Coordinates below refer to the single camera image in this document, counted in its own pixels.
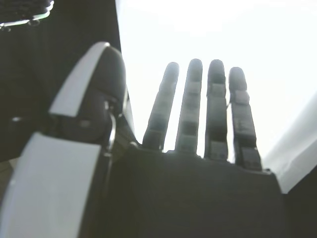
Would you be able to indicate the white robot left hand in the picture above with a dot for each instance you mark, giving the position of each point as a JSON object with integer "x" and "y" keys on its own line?
{"x": 188, "y": 193}

